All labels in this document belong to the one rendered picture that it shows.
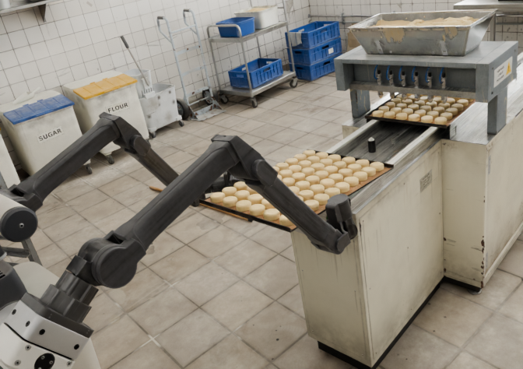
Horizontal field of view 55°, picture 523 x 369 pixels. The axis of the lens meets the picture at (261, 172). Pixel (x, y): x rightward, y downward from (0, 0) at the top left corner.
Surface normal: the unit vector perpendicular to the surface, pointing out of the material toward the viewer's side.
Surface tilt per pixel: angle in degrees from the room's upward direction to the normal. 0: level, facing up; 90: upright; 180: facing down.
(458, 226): 90
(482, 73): 90
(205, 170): 80
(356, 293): 90
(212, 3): 90
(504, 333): 0
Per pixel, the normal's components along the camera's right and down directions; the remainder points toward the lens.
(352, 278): -0.66, 0.43
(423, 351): -0.17, -0.89
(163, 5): 0.64, 0.23
